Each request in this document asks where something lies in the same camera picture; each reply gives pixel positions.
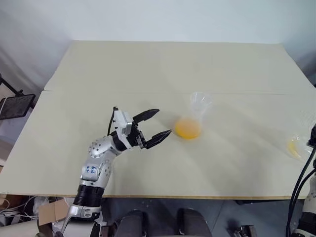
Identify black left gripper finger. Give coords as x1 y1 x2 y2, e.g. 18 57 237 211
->
144 129 172 150
132 108 160 124

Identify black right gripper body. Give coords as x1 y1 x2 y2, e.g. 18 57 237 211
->
306 123 316 149

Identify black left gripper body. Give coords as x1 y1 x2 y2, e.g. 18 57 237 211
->
126 120 148 150

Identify clear cup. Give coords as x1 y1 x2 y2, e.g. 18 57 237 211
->
285 134 313 161

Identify clear flask with orange liquid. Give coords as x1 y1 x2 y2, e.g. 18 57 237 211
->
173 91 214 142

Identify dark rounded shape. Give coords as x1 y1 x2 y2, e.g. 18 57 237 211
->
177 208 207 237
113 209 152 237

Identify brown cardboard box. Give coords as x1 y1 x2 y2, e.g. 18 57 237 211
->
38 198 70 227

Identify black flat panel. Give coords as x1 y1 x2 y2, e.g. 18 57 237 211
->
0 93 36 121

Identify black stand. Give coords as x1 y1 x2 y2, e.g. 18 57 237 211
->
0 73 25 96

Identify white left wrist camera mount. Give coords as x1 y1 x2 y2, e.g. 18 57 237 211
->
113 109 134 144

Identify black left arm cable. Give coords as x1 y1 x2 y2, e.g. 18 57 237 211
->
107 106 119 137

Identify right robot arm with cables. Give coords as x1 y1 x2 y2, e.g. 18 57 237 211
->
286 147 316 237

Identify metal bracket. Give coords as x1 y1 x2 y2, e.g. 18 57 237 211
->
229 224 257 237

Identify white cable bundle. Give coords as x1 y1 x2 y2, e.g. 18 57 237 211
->
0 196 41 224

